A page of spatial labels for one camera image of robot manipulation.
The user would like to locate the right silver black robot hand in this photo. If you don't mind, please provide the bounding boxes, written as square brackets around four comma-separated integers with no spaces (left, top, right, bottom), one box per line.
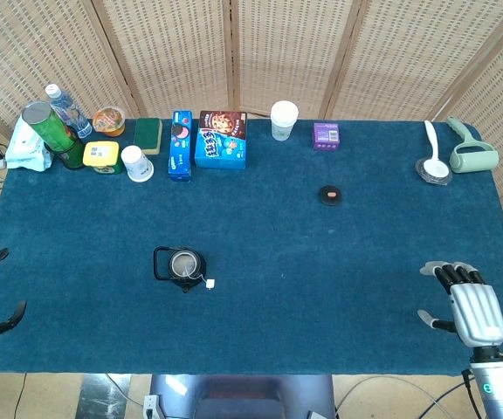
[417,260,503,349]

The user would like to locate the grey tea bag with string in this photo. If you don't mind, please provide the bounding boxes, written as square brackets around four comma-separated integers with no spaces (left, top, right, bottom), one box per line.
[176,257,217,291]

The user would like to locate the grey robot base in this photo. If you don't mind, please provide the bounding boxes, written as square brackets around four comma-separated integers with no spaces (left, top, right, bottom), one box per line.
[143,374,336,419]

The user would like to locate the black teapot lid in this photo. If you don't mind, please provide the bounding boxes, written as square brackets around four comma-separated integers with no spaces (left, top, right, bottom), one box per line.
[319,185,344,207]

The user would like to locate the dark round scouring pad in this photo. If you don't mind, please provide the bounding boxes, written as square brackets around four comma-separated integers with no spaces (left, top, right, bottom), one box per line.
[415,156,453,187]

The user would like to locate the white plastic spoon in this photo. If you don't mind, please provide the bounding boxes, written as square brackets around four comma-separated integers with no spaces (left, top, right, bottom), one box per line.
[421,120,450,178]

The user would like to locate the pale green lint roller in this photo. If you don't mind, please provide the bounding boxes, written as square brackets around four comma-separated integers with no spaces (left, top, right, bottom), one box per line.
[445,115,500,175]

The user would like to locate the white wet wipes pack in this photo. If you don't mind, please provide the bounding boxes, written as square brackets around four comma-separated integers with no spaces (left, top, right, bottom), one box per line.
[4,116,55,172]

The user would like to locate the blue carpet table cover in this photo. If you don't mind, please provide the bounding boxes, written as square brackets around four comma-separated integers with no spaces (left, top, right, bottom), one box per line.
[0,116,503,377]

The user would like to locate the green chips can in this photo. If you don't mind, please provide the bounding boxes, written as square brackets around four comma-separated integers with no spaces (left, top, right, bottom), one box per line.
[21,100,78,154]

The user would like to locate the yellow container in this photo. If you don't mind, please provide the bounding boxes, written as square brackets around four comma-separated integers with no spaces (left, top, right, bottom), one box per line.
[82,140,124,175]

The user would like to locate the upturned white paper cup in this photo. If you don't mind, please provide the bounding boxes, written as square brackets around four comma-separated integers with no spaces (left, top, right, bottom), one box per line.
[120,145,155,183]

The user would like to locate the clear plastic water bottle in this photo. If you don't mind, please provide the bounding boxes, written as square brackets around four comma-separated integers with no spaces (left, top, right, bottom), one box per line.
[45,83,93,140]

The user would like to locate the orange jelly cup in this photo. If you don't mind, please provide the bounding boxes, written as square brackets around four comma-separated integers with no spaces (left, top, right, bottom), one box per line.
[92,106,127,138]

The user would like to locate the purple small box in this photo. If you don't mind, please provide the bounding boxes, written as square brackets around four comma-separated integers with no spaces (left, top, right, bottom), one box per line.
[312,121,341,152]

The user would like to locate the green yellow sponge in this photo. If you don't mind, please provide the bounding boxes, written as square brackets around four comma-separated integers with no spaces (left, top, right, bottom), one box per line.
[132,117,163,156]

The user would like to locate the blue Oreo box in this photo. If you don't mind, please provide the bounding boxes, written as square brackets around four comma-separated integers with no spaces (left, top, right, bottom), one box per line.
[168,109,194,182]

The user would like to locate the stacked white paper cups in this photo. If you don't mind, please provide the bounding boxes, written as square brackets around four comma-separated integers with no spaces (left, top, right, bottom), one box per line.
[270,100,300,142]

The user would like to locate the blue brown cookie box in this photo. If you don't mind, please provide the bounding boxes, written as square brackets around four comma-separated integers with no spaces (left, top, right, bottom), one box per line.
[194,109,249,170]

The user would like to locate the woven bamboo folding screen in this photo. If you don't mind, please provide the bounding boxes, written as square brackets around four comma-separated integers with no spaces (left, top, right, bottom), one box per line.
[0,0,503,285]

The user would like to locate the dark floor cable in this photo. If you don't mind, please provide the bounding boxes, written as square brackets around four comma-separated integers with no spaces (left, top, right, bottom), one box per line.
[417,374,475,419]

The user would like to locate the white floor cable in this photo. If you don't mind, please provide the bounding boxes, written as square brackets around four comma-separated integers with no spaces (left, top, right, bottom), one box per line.
[336,374,453,419]

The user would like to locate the black teapot with handle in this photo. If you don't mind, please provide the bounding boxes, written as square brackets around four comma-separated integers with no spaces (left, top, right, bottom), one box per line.
[152,245,208,294]

